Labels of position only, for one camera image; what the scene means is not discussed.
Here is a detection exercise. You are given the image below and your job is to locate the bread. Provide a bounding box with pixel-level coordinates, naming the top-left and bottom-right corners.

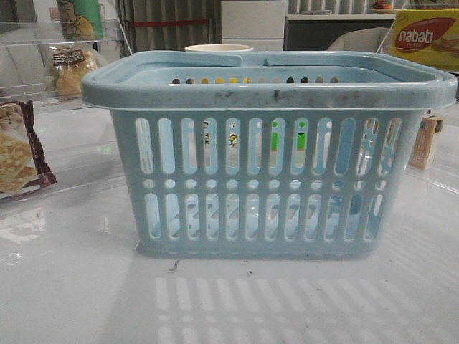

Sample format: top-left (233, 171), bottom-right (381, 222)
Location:
top-left (45, 44), bottom-right (98, 100)

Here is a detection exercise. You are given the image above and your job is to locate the light blue plastic basket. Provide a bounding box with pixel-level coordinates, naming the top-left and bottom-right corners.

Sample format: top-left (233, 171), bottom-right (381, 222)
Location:
top-left (80, 50), bottom-right (459, 260)

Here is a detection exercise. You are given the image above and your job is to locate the white cabinet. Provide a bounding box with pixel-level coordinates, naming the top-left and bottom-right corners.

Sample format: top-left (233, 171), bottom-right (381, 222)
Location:
top-left (221, 1), bottom-right (288, 51)

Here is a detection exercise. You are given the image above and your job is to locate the clear acrylic display shelf left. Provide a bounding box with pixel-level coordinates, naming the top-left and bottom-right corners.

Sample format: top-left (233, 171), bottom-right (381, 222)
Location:
top-left (0, 16), bottom-right (134, 209)

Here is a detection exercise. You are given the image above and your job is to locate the clear acrylic display shelf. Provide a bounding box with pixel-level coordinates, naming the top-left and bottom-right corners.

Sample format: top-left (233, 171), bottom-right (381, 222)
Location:
top-left (0, 16), bottom-right (134, 209)
top-left (372, 21), bottom-right (459, 194)

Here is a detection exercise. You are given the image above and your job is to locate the grey armchair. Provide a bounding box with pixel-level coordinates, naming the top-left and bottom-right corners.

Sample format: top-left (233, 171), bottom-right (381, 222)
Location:
top-left (328, 27), bottom-right (392, 52)

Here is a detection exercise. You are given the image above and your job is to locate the small beige patterned box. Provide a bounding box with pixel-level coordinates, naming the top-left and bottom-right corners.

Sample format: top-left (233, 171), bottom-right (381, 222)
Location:
top-left (409, 115), bottom-right (444, 171)

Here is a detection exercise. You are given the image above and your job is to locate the maroon almond biscuit packet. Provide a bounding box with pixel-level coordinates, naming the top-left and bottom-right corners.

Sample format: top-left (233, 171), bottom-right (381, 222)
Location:
top-left (1, 100), bottom-right (57, 199)

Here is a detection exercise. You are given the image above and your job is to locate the green cartoon label can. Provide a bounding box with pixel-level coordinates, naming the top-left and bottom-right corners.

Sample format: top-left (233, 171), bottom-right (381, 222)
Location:
top-left (56, 0), bottom-right (103, 41)

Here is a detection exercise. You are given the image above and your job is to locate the plate of red fruit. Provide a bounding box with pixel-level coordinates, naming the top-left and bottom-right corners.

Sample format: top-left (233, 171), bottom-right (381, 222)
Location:
top-left (369, 0), bottom-right (394, 14)

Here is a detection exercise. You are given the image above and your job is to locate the yellow nabati wafer box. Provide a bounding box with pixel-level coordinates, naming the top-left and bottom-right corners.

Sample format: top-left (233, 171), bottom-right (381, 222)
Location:
top-left (389, 9), bottom-right (458, 72)

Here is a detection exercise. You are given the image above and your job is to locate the clear acrylic display shelf right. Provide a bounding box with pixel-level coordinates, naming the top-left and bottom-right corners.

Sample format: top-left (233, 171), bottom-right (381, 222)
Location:
top-left (372, 21), bottom-right (459, 194)

